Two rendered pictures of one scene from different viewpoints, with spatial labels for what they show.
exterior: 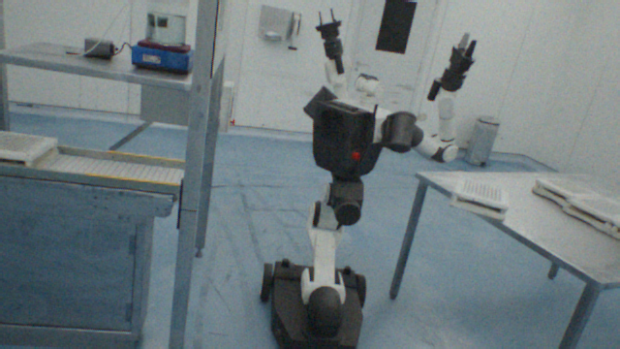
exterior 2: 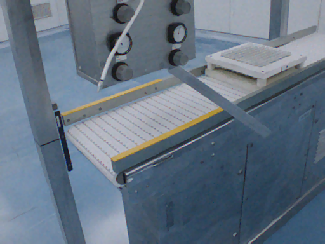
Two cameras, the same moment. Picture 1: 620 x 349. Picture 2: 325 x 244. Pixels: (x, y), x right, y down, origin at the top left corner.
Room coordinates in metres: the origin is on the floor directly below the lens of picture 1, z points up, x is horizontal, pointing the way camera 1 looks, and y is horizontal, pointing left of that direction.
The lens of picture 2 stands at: (2.47, 0.36, 1.24)
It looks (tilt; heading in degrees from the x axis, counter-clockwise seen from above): 24 degrees down; 157
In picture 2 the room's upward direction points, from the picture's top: 6 degrees counter-clockwise
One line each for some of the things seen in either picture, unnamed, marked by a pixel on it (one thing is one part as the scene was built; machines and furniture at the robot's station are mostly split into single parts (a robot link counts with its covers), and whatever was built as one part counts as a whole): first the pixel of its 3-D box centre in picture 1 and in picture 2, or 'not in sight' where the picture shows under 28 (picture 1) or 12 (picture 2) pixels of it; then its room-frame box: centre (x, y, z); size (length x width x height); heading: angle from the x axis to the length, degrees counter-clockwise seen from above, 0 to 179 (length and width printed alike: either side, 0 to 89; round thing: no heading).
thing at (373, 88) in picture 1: (369, 89); not in sight; (2.07, -0.20, 1.28); 0.10 x 0.07 x 0.09; 51
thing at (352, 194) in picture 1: (345, 195); not in sight; (1.99, -0.19, 0.81); 0.28 x 0.13 x 0.18; 7
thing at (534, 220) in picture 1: (593, 213); not in sight; (2.41, -1.52, 0.80); 1.50 x 1.10 x 0.04; 118
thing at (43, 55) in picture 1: (110, 66); not in sight; (1.75, 0.78, 1.24); 0.62 x 0.38 x 0.04; 99
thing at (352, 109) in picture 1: (350, 135); not in sight; (2.03, -0.16, 1.08); 0.34 x 0.30 x 0.36; 51
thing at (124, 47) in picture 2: not in sight; (120, 43); (1.98, 0.54, 1.10); 0.04 x 0.01 x 0.04; 99
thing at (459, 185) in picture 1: (480, 193); not in sight; (2.16, -0.84, 0.88); 0.25 x 0.24 x 0.02; 162
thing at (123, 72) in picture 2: not in sight; (123, 69); (1.99, 0.54, 1.05); 0.03 x 0.02 x 0.04; 99
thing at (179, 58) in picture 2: not in sight; (179, 56); (1.97, 0.66, 1.05); 0.03 x 0.03 x 0.04; 9
